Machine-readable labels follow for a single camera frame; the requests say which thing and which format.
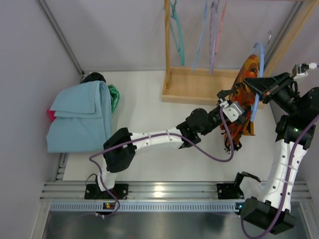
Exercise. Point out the light blue trousers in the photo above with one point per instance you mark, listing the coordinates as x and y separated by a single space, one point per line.
83 119

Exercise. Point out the lilac hanger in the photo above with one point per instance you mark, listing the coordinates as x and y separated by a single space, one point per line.
213 33

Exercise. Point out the slotted cable duct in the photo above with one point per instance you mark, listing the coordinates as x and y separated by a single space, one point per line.
147 206

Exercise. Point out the pink hanger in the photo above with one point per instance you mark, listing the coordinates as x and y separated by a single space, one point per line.
220 27

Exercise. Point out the teal hanger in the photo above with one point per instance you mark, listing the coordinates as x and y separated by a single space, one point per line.
178 38

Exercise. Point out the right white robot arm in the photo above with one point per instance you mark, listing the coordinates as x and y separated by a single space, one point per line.
269 207

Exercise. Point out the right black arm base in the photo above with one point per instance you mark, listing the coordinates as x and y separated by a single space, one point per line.
227 191

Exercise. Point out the green garment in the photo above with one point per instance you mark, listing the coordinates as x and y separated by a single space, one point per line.
115 97

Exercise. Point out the black trousers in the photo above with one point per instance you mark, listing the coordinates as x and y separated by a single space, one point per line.
94 76

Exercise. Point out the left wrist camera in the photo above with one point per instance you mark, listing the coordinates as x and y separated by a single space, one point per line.
232 110

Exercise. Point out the aluminium mounting rail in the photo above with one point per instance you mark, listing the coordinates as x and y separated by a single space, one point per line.
132 191

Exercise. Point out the orange patterned trousers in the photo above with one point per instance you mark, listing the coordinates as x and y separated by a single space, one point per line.
244 98

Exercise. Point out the wooden clothes rack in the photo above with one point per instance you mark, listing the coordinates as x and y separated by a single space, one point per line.
181 85

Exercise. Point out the light blue hanger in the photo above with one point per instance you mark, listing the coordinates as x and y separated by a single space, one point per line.
201 36

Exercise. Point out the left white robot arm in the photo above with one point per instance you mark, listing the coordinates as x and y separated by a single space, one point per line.
121 147

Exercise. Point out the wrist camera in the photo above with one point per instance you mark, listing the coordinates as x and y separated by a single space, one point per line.
301 70
232 110

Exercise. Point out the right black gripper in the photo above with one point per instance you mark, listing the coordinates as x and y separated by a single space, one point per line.
273 87

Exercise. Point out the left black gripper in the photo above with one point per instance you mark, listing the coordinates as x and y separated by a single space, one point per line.
216 111

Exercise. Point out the pink garment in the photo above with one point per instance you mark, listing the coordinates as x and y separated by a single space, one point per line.
51 115

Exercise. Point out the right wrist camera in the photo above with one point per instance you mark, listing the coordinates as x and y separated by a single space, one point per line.
301 70

